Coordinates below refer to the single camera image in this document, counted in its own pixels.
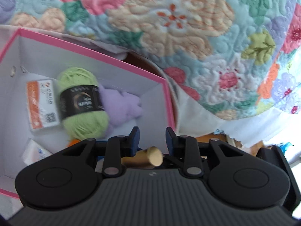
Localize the orange makeup sponge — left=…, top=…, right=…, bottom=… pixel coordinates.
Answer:
left=67, top=139, right=80, bottom=147

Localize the purple plush toy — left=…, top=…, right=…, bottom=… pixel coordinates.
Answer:
left=99, top=85, right=143, bottom=137

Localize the white tissue pack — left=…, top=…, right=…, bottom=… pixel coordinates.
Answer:
left=21, top=138, right=52, bottom=166

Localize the floral quilt bedspread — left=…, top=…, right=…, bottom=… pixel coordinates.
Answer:
left=1, top=0, right=300, bottom=120

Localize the green yarn ball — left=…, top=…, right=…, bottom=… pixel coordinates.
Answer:
left=57, top=67, right=109, bottom=140

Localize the blue wipes packet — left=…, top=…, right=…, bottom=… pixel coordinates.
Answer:
left=95, top=141, right=108, bottom=173

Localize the orange white small box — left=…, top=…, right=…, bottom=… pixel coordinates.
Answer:
left=26, top=79, right=60, bottom=132

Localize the foundation bottle gold cap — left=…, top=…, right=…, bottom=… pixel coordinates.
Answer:
left=121, top=146, right=164, bottom=169

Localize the pink cardboard box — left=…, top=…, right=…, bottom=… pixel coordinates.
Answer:
left=1, top=29, right=174, bottom=199

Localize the striped checkered rug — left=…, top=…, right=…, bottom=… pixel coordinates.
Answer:
left=123, top=52, right=179, bottom=134

